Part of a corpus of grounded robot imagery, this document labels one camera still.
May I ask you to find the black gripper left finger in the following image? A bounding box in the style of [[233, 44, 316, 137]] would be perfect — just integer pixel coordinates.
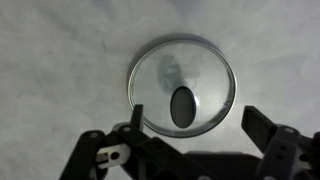
[[59, 104, 208, 180]]

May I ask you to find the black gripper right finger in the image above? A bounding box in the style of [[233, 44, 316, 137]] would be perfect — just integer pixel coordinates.
[[240, 105, 320, 180]]

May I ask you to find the glass lid with black knob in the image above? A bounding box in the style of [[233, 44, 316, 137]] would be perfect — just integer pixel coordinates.
[[127, 39, 238, 139]]

